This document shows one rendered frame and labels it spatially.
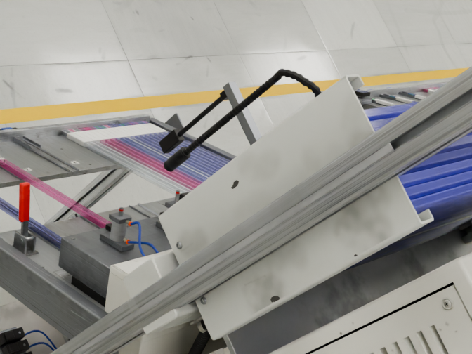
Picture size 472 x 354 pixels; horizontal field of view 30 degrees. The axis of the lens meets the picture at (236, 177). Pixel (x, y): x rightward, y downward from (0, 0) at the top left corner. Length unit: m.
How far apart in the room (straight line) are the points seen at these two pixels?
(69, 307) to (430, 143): 0.65
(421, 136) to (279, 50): 3.12
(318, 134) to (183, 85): 2.51
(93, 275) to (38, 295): 0.09
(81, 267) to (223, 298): 0.34
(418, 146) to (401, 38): 3.94
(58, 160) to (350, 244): 1.01
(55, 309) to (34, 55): 1.85
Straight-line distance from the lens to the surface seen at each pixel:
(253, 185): 0.93
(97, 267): 1.25
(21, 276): 1.34
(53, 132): 1.92
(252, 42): 3.79
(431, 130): 0.77
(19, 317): 1.82
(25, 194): 1.36
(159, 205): 1.62
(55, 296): 1.27
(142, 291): 1.06
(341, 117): 0.85
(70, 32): 3.19
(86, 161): 1.80
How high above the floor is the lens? 2.15
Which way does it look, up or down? 41 degrees down
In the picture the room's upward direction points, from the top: 53 degrees clockwise
